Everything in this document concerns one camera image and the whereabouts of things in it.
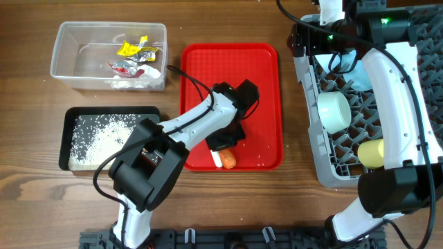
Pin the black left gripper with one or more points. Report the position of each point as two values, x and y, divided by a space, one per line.
223 142

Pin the white plastic spoon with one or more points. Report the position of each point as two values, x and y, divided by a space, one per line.
216 158

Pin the orange carrot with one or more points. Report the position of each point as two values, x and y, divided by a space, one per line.
227 159

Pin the light blue plate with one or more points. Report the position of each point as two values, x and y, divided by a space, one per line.
358 76

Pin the mint green rice bowl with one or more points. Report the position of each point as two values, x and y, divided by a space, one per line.
334 111

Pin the white tissue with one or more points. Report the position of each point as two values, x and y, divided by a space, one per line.
150 79

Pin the yellow sauce packet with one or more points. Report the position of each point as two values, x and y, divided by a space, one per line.
138 53

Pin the red snack wrapper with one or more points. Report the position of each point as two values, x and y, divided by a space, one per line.
126 68

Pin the white rice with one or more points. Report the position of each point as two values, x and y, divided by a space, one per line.
96 137

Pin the yellow plastic cup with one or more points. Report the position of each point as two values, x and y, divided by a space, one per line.
371 154

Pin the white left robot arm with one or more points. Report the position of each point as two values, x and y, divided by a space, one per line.
146 169

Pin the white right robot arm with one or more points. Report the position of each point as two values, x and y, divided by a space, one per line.
385 42

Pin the grey dishwasher rack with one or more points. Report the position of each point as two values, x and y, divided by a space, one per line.
335 155

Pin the black waste tray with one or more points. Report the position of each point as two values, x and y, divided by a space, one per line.
69 117

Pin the red serving tray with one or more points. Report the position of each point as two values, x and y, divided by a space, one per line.
262 148

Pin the clear plastic storage bin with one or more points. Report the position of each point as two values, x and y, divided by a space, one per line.
83 49

